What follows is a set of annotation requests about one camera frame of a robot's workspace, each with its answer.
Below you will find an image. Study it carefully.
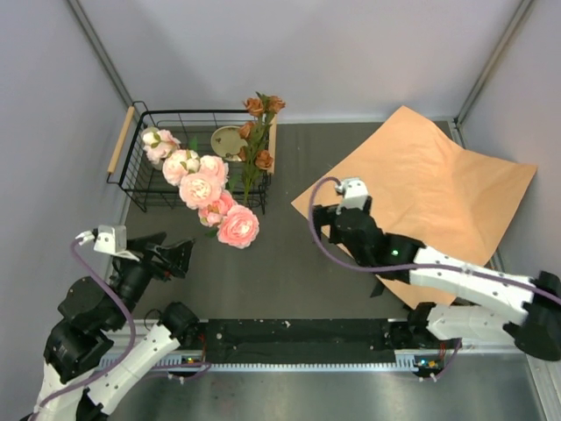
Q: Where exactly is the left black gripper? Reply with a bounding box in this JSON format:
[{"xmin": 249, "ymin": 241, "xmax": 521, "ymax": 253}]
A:
[{"xmin": 110, "ymin": 231, "xmax": 196, "ymax": 329}]

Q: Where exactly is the green orange wrapping paper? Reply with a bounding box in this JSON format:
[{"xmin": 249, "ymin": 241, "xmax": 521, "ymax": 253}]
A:
[{"xmin": 290, "ymin": 103, "xmax": 539, "ymax": 309}]

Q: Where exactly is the pink flower bunch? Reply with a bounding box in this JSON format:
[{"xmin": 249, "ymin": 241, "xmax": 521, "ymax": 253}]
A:
[{"xmin": 162, "ymin": 149, "xmax": 229, "ymax": 210}]

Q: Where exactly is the large pink peony stem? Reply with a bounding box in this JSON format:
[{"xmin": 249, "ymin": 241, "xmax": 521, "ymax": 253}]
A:
[{"xmin": 141, "ymin": 127, "xmax": 181, "ymax": 165}]

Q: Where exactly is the orange rose stem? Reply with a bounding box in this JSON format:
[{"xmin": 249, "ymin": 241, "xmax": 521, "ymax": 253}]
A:
[{"xmin": 238, "ymin": 92, "xmax": 286, "ymax": 205}]

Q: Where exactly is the black gold-lettered ribbon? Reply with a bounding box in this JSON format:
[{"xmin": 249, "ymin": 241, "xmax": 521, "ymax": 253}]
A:
[{"xmin": 370, "ymin": 281, "xmax": 386, "ymax": 298}]

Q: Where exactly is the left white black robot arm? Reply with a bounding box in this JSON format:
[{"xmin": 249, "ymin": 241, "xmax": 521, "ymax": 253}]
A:
[{"xmin": 27, "ymin": 225, "xmax": 206, "ymax": 420}]

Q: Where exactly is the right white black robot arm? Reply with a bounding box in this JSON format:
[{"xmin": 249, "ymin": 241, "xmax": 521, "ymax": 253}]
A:
[{"xmin": 309, "ymin": 204, "xmax": 560, "ymax": 361}]

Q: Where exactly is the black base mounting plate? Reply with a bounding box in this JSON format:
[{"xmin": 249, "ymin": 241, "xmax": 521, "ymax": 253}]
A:
[{"xmin": 199, "ymin": 318, "xmax": 419, "ymax": 349}]

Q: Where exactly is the yellow ceramic plate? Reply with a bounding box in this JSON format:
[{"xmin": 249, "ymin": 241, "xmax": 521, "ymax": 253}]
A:
[{"xmin": 210, "ymin": 125, "xmax": 247, "ymax": 162}]

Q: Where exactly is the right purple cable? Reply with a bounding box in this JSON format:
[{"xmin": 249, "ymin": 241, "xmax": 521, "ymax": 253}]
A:
[{"xmin": 307, "ymin": 175, "xmax": 561, "ymax": 382}]

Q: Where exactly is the purple cable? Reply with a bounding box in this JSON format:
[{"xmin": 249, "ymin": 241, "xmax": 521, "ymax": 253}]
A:
[
  {"xmin": 30, "ymin": 234, "xmax": 214, "ymax": 421},
  {"xmin": 307, "ymin": 175, "xmax": 561, "ymax": 382}
]

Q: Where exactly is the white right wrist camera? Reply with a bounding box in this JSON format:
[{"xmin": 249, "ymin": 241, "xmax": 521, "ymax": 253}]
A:
[{"xmin": 335, "ymin": 177, "xmax": 369, "ymax": 215}]

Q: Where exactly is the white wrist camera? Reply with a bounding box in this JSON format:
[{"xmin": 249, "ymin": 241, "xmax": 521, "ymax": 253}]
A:
[
  {"xmin": 75, "ymin": 225, "xmax": 139, "ymax": 261},
  {"xmin": 335, "ymin": 177, "xmax": 369, "ymax": 215}
]

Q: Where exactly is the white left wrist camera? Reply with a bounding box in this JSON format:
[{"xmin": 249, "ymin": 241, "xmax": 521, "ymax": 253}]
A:
[{"xmin": 75, "ymin": 225, "xmax": 139, "ymax": 261}]

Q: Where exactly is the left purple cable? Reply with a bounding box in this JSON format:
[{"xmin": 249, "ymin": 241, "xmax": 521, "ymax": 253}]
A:
[{"xmin": 30, "ymin": 234, "xmax": 214, "ymax": 421}]

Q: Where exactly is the black wire dish basket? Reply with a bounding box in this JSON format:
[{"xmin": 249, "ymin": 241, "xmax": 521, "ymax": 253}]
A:
[{"xmin": 107, "ymin": 105, "xmax": 277, "ymax": 211}]

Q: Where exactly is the white slotted cable duct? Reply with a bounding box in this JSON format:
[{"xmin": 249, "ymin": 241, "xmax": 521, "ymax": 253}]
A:
[{"xmin": 154, "ymin": 349, "xmax": 444, "ymax": 374}]

